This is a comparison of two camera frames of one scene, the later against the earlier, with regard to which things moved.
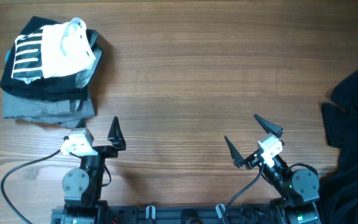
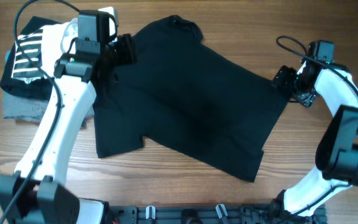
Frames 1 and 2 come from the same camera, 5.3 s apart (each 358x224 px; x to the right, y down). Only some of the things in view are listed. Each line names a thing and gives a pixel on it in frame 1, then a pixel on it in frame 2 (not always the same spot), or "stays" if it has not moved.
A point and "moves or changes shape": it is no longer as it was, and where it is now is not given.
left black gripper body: [107, 152] → [121, 51]
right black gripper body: [252, 160] → [291, 83]
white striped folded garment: [53, 51] stays
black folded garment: [62, 88] stays
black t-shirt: [349, 195] moves or changes shape
